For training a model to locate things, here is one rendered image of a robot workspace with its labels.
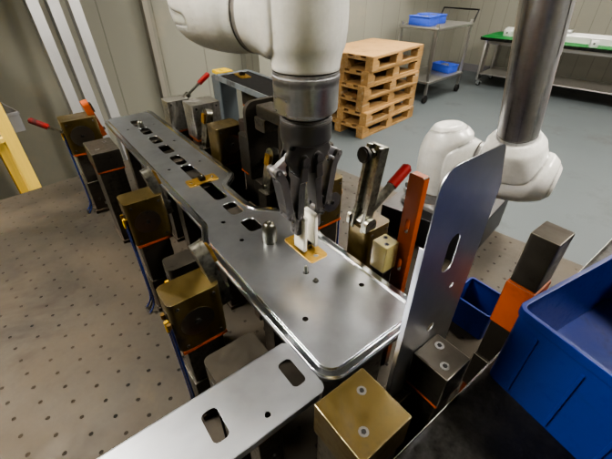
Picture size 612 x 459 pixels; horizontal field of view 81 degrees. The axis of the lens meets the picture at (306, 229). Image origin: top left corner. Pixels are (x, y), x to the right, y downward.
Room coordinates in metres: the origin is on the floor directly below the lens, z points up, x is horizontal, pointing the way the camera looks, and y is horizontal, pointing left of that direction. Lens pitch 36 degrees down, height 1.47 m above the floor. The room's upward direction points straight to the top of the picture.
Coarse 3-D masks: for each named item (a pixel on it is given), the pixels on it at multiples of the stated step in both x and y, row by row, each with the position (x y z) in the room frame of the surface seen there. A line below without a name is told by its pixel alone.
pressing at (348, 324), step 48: (144, 144) 1.13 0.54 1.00; (192, 144) 1.12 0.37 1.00; (192, 192) 0.81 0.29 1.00; (240, 288) 0.47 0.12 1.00; (288, 288) 0.46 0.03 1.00; (336, 288) 0.46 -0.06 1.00; (384, 288) 0.46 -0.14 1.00; (288, 336) 0.36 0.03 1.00; (336, 336) 0.36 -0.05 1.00; (384, 336) 0.36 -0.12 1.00
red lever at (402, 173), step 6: (402, 168) 0.66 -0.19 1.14; (408, 168) 0.66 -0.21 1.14; (396, 174) 0.65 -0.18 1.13; (402, 174) 0.65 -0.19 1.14; (390, 180) 0.64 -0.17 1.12; (396, 180) 0.64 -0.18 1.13; (402, 180) 0.64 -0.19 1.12; (384, 186) 0.64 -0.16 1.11; (390, 186) 0.63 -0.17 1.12; (396, 186) 0.63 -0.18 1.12; (384, 192) 0.62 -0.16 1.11; (390, 192) 0.63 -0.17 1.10; (378, 198) 0.62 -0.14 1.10; (384, 198) 0.62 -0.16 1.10; (378, 204) 0.61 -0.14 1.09; (360, 216) 0.59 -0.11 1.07; (360, 222) 0.58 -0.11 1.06
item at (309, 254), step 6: (288, 240) 0.52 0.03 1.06; (294, 246) 0.51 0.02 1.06; (312, 246) 0.51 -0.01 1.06; (318, 246) 0.51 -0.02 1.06; (300, 252) 0.49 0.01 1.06; (306, 252) 0.49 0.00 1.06; (312, 252) 0.49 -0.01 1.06; (318, 252) 0.49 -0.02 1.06; (324, 252) 0.49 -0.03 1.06; (306, 258) 0.48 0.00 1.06; (312, 258) 0.48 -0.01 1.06; (318, 258) 0.48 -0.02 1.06
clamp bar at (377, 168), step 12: (372, 144) 0.61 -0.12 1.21; (360, 156) 0.59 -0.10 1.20; (372, 156) 0.59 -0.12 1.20; (384, 156) 0.59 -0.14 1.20; (372, 168) 0.60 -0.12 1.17; (360, 180) 0.61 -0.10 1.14; (372, 180) 0.58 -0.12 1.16; (360, 192) 0.60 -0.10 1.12; (372, 192) 0.58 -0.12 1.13; (360, 204) 0.60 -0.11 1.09; (372, 204) 0.58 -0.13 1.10
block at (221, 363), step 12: (252, 336) 0.37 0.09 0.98; (228, 348) 0.35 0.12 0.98; (240, 348) 0.35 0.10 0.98; (252, 348) 0.35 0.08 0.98; (264, 348) 0.35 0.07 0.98; (204, 360) 0.33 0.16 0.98; (216, 360) 0.33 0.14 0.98; (228, 360) 0.33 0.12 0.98; (240, 360) 0.33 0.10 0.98; (252, 360) 0.33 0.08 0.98; (216, 372) 0.31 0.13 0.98; (228, 372) 0.31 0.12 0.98; (228, 432) 0.32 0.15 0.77
